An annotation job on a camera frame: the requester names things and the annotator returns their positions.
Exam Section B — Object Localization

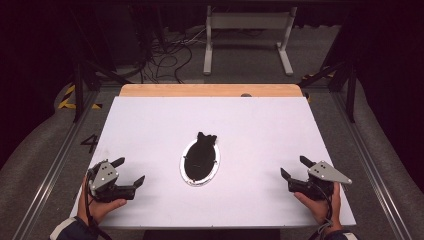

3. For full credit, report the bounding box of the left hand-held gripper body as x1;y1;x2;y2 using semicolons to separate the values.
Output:
87;159;136;203

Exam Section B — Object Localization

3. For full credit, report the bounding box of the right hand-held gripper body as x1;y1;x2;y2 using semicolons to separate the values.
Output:
288;160;353;202

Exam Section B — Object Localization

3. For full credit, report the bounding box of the person's left hand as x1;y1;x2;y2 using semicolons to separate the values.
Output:
77;176;128;226

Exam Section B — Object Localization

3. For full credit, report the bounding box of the person's right hand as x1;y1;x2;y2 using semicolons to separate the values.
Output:
293;182;343;231

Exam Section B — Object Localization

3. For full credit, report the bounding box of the white board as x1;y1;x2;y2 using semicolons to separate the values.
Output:
69;96;357;230

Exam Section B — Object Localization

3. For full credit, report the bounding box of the black metal stand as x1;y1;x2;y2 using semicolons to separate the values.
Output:
297;6;361;124
68;6;133;124

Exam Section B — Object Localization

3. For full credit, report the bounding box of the left hand-held gripper black cable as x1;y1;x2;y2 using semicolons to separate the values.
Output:
84;168;114;240

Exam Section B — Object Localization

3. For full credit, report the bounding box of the hand-held gripper black cable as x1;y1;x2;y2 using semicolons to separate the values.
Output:
313;182;335;239
84;168;114;240

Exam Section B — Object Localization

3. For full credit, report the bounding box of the right hand-held gripper black cable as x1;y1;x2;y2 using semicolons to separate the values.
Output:
313;182;335;239

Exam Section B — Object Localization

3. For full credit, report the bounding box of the aluminium floor rail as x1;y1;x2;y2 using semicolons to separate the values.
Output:
331;89;414;240
11;89;101;240

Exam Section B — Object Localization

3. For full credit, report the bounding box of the tangle of black floor cables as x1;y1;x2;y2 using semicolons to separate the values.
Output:
138;28;209;85

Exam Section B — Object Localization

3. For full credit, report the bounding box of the white metal desk frame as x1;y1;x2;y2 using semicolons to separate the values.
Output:
202;4;299;77

